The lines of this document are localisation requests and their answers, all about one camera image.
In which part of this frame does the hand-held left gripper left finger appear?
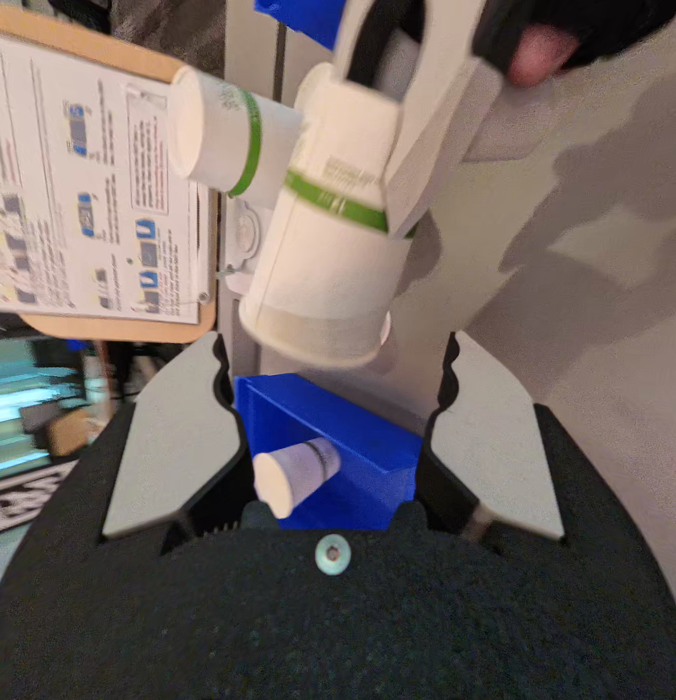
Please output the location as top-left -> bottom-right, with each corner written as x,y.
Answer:
101,332 -> 258,542

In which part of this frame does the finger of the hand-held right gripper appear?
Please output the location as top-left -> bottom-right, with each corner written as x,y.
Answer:
383,0 -> 505,240
333,0 -> 426,102

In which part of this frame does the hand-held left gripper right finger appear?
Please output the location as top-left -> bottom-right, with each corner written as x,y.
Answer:
416,331 -> 566,542

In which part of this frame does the blue plastic bin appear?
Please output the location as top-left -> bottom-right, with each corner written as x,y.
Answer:
253,0 -> 347,51
233,373 -> 424,531

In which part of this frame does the person's right forearm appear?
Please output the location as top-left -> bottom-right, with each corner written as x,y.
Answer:
535,0 -> 676,71

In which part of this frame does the wooden sign board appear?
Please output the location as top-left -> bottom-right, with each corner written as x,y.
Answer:
0,5 -> 219,344

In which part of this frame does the black-white marker sign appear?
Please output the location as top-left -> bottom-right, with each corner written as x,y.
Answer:
0,458 -> 81,536

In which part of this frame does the white sign stand base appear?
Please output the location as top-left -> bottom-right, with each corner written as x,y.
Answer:
223,197 -> 273,296

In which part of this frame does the white instruction sheet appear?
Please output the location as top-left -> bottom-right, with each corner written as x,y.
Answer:
0,32 -> 210,324

